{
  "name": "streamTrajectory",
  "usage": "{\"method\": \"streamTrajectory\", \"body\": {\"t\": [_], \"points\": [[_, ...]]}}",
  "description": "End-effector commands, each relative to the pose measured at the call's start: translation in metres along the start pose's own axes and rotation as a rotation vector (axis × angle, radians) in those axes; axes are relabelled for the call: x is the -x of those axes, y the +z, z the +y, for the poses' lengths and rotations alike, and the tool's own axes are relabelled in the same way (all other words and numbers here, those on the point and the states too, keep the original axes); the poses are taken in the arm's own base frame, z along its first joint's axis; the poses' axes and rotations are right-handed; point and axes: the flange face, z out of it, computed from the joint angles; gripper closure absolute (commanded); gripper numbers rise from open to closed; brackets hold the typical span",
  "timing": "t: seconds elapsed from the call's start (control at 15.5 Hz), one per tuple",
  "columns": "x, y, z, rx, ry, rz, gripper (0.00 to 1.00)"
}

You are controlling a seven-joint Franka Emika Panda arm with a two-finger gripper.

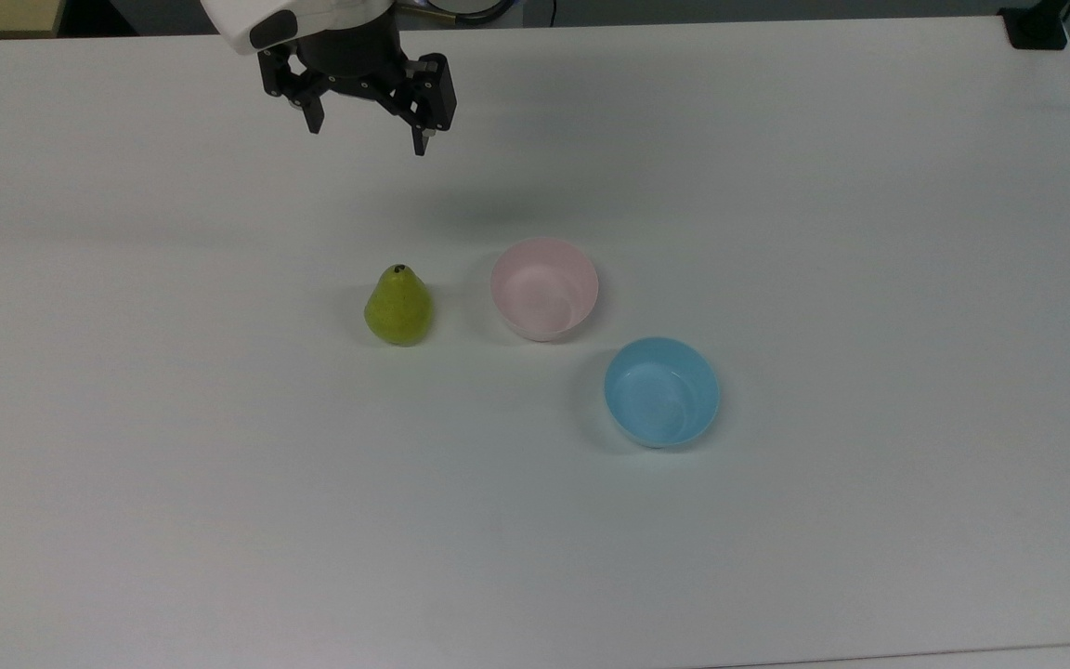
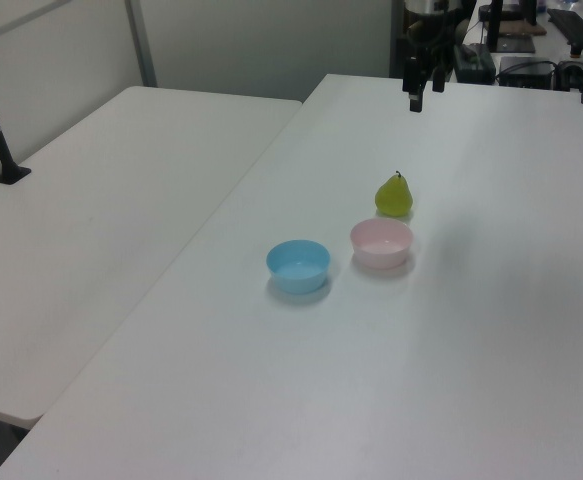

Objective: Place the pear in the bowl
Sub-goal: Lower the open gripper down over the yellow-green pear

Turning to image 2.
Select black keyboard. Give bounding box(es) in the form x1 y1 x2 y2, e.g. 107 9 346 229
546 7 583 50

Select blue plastic bowl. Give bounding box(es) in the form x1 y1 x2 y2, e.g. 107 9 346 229
265 239 332 295

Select pink plastic bowl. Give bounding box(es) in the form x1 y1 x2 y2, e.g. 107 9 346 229
349 217 415 270

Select black Panda gripper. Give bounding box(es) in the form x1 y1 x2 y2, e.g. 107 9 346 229
402 11 464 114

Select black upright pole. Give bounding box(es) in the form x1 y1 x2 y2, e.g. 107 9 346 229
485 0 505 52

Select grey partition post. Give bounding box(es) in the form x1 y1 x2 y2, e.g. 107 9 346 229
124 0 158 90

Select brown cloth pad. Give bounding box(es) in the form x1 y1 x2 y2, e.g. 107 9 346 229
498 18 548 37

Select green yellow pear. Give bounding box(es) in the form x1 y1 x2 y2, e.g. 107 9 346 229
374 170 415 218

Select black electronics box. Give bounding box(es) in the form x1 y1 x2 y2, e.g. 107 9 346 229
496 55 558 90

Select green black device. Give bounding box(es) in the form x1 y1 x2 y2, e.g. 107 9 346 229
451 42 496 83

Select black flat pad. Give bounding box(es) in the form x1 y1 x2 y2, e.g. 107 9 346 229
494 33 537 55

